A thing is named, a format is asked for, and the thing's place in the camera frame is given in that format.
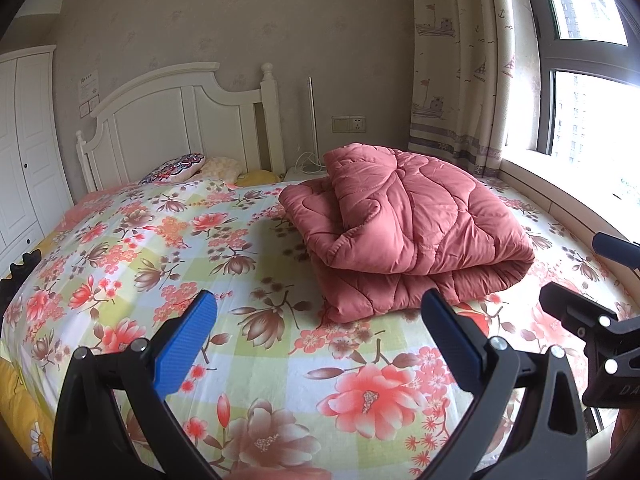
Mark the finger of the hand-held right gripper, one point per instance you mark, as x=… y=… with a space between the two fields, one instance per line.
x=575 y=310
x=615 y=247

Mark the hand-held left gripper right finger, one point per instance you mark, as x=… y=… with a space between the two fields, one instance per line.
x=452 y=340

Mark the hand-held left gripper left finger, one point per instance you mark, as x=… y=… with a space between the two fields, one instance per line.
x=186 y=340

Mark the pink quilted coat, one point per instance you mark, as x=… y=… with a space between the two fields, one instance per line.
x=410 y=230

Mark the person's left hand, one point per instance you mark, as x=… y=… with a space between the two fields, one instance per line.
x=285 y=475

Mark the beige window sill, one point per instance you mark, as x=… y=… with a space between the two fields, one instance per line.
x=575 y=205

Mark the floral bed sheet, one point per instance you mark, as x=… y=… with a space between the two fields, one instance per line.
x=200 y=240

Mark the dark framed window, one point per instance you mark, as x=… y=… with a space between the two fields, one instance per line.
x=595 y=110

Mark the purple patterned cushion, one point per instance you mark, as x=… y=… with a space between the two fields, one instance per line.
x=175 y=167

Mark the yellow blanket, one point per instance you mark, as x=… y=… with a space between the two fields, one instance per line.
x=22 y=400

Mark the cream pillow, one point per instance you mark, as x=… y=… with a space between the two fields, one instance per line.
x=222 y=167

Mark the yellow pillow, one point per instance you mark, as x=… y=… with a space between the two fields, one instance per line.
x=260 y=177

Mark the black cloth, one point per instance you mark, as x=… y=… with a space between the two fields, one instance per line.
x=17 y=280

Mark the white nightstand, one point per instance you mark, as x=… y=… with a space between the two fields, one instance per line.
x=300 y=175

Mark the white wooden headboard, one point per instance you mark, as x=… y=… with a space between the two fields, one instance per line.
x=165 y=120

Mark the white wardrobe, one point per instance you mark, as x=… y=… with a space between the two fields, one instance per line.
x=30 y=160

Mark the printed cream curtain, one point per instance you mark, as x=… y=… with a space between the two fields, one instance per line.
x=450 y=60

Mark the white stick lamp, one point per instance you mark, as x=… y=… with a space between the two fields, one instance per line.
x=312 y=120

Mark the beige wall socket panel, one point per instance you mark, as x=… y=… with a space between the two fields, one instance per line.
x=348 y=123

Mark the white wall paper sheet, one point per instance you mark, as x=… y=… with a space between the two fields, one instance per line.
x=89 y=95

